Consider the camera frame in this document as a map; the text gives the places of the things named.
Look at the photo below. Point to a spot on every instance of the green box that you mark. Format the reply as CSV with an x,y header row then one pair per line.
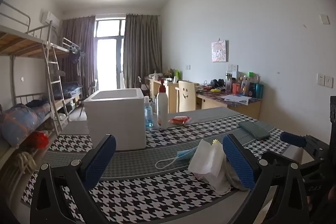
x,y
176,73

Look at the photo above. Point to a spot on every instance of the glass balcony door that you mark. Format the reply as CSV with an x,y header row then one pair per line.
x,y
109,61

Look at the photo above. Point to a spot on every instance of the blue orange plaid blanket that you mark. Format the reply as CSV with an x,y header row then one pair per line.
x,y
21,121

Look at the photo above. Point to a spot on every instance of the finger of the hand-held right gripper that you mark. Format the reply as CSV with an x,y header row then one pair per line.
x,y
292,138
273,157

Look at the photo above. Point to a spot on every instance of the pink cartoon wall poster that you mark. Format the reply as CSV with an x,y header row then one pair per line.
x,y
218,51

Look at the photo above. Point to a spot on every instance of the white foam pouch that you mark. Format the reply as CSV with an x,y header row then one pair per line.
x,y
207,161

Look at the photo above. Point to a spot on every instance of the hanging dark clothes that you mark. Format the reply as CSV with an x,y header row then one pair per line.
x,y
74,54

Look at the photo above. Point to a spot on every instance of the white bottle with red cap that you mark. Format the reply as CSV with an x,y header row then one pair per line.
x,y
162,108

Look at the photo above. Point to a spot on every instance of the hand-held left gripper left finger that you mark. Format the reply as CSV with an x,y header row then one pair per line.
x,y
101,158

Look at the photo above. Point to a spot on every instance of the red tissue packet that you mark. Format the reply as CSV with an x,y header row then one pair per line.
x,y
179,120

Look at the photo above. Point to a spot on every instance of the white air conditioner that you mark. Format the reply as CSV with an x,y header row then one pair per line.
x,y
50,18

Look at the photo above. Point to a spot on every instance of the black folding chair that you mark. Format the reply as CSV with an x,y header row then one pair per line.
x,y
92,86

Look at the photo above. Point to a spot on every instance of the red plastic bag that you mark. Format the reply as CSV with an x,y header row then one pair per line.
x,y
39,140

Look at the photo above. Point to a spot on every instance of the white wall plate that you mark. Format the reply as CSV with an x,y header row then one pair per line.
x,y
324,19

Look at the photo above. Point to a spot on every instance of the metal bunk ladder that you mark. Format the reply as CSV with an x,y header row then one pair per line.
x,y
56,87

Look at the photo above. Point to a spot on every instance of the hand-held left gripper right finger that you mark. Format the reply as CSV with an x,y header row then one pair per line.
x,y
240,161

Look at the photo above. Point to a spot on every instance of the white pink cloth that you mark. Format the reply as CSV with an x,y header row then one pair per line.
x,y
215,186

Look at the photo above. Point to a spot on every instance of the white foam box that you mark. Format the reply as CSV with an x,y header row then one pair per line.
x,y
115,119

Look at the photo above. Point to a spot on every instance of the plain wooden desk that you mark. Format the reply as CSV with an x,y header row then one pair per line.
x,y
170,94

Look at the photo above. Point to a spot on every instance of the double white wall socket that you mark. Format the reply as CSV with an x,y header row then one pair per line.
x,y
232,67

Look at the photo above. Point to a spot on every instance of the yellow desk item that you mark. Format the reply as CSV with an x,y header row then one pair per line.
x,y
214,90

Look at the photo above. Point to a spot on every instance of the metal bunk bed with ladder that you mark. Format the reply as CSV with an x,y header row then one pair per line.
x,y
15,43

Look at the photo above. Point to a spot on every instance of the beige cloth bundle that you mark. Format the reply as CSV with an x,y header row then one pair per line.
x,y
25,161

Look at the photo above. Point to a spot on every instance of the blue face mask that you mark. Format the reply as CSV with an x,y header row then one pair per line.
x,y
183,155

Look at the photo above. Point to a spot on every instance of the blue liquid spray bottle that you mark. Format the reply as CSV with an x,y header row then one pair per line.
x,y
149,119

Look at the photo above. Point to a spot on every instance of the blue folded quilt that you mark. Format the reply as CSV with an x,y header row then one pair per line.
x,y
71,89

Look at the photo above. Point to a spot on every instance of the row of toiletry bottles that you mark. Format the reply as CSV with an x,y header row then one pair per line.
x,y
244,87

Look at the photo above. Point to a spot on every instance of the yellow foam fruit net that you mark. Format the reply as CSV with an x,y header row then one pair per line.
x,y
215,142

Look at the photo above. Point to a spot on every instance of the printed paper sheets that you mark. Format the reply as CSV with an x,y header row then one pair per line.
x,y
237,99

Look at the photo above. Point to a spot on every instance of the white wall socket pair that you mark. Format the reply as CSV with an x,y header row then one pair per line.
x,y
324,80

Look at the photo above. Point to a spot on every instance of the houndstooth table mat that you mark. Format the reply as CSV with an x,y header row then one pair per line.
x,y
157,187

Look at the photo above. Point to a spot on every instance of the metal bunk bed with clothes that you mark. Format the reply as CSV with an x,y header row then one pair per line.
x,y
71,49

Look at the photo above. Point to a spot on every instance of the wooden chair with smiley face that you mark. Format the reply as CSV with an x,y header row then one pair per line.
x,y
185,95

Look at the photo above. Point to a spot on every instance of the brown curtain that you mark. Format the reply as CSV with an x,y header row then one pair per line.
x,y
141,48
78,50

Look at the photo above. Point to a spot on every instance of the black headphones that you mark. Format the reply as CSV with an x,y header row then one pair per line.
x,y
218,83

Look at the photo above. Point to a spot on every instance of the dark grey soft case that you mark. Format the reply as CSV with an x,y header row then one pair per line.
x,y
253,129

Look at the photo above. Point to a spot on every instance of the wooden desk with patterned top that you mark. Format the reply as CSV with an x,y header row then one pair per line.
x,y
252,108

